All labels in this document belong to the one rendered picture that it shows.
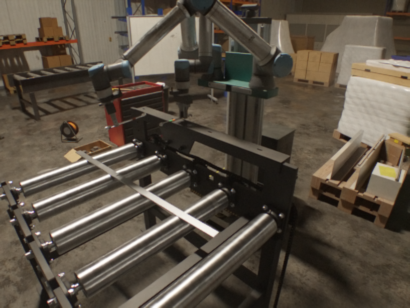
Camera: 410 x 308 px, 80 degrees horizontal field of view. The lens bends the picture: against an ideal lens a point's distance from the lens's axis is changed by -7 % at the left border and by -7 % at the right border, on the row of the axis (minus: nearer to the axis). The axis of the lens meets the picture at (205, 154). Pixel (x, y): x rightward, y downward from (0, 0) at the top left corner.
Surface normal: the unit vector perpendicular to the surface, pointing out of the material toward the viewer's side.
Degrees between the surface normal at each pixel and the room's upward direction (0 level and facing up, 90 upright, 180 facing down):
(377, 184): 90
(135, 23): 90
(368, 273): 0
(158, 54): 90
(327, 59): 90
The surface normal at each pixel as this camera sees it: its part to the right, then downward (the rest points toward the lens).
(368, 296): 0.00, -0.90
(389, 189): -0.66, 0.33
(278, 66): 0.33, 0.46
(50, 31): 0.70, 0.31
